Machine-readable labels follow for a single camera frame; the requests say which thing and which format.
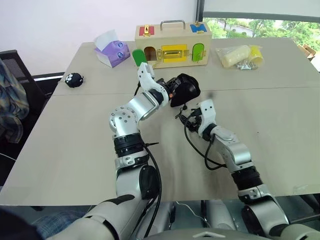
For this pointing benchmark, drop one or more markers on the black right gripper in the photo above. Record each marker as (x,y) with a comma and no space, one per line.
(193,123)

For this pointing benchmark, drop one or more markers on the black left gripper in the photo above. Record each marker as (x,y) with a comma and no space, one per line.
(167,86)

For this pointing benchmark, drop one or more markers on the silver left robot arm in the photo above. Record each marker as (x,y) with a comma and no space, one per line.
(130,110)

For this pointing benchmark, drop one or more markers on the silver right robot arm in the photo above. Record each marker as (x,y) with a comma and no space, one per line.
(235,150)

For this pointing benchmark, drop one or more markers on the clear bag with cream roll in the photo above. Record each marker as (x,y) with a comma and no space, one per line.
(233,56)

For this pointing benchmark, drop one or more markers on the small metal parts pile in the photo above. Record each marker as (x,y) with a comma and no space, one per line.
(246,65)

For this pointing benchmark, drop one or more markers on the purple tissue box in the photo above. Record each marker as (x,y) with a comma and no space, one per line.
(113,52)

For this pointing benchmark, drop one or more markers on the yellow plastic bag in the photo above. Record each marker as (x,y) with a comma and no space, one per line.
(257,53)

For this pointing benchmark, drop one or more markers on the silver robot torso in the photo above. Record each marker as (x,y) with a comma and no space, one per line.
(217,215)

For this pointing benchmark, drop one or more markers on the black plush toy with eyes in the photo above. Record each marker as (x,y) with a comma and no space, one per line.
(73,80)

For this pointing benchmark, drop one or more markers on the brown cardboard box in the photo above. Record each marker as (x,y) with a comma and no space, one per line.
(311,53)

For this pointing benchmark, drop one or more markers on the black office chair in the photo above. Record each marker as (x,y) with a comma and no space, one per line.
(32,92)

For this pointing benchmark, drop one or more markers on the blue plaid cloth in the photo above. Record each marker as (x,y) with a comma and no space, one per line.
(60,220)

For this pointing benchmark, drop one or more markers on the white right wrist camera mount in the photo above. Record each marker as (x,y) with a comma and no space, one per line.
(208,112)

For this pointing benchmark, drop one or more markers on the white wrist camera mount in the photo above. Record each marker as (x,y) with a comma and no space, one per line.
(147,77)
(208,112)

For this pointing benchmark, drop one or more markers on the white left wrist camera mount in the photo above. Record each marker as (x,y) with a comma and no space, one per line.
(147,77)

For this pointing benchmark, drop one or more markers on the black table frame bar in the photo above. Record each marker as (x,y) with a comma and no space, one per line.
(303,202)

